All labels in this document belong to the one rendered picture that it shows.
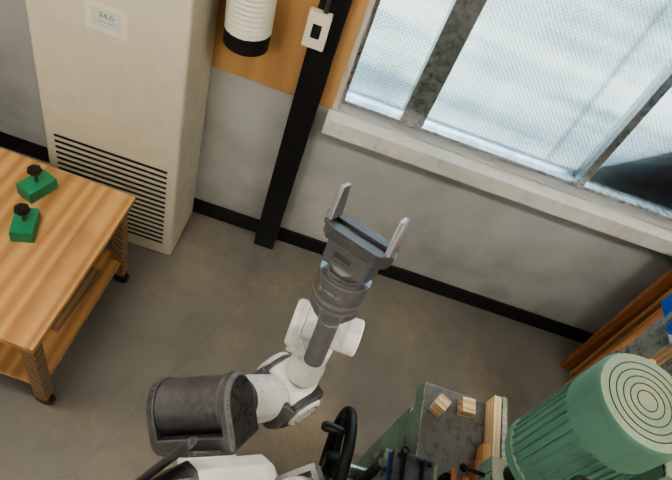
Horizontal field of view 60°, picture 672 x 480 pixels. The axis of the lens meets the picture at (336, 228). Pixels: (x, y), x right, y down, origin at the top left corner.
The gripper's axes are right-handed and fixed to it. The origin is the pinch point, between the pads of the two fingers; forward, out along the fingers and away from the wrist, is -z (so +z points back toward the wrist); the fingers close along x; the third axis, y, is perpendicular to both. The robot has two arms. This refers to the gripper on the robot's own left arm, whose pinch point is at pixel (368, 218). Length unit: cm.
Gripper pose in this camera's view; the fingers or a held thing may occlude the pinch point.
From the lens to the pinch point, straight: 87.8
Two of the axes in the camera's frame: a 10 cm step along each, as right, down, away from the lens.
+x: 7.9, 5.1, -3.3
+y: -5.3, 3.2, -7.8
